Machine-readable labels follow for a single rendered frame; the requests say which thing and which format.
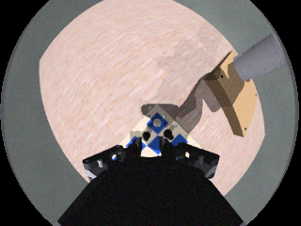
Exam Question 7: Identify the blue and cream chessboard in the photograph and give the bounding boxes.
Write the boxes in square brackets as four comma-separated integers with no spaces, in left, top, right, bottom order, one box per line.
[119,104,202,157]

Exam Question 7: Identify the white pawn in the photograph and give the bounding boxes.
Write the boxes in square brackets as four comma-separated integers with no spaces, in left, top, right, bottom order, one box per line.
[153,119,161,127]

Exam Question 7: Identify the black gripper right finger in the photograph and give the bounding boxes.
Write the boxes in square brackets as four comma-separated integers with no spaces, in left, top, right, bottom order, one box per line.
[159,136,220,179]

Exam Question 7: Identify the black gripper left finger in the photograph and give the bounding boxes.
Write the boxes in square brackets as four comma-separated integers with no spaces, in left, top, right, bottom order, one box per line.
[82,137,142,181]

